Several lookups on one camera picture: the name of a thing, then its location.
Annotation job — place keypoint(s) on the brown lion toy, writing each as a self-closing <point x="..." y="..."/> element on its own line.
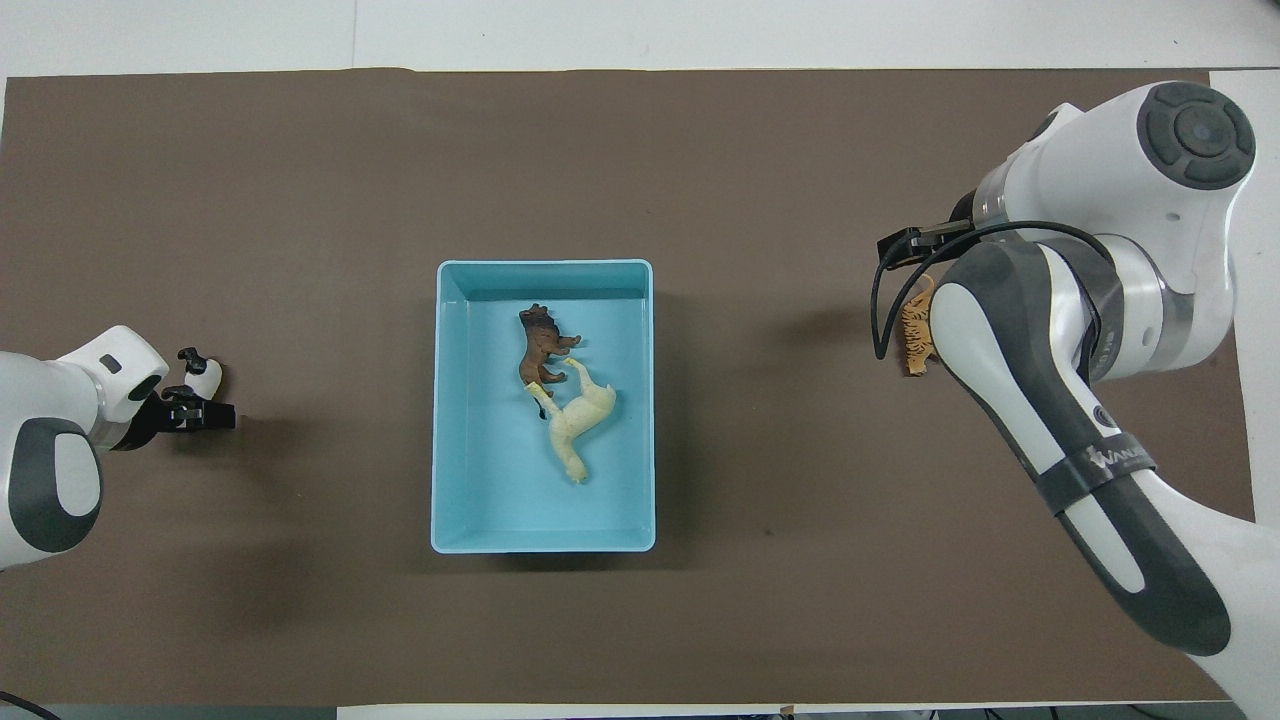
<point x="543" y="345"/>

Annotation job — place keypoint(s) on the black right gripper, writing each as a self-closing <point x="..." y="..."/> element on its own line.
<point x="950" y="232"/>

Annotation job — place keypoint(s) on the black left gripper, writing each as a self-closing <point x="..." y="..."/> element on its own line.
<point x="145" y="420"/>

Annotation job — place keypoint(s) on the light blue plastic storage box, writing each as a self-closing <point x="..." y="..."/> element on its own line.
<point x="500" y="500"/>

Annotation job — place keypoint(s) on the orange striped tiger toy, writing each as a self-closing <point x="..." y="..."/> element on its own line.
<point x="915" y="335"/>

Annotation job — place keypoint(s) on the black and white panda toy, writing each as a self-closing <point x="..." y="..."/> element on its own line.
<point x="205" y="378"/>

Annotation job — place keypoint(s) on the brown table mat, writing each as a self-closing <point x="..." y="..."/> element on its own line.
<point x="750" y="150"/>

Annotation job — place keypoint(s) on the cream white horse toy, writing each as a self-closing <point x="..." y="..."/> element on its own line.
<point x="580" y="415"/>

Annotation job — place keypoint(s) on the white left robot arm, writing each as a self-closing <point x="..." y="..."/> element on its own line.
<point x="50" y="440"/>

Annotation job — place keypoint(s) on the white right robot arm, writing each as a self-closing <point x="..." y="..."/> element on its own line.
<point x="1100" y="150"/>

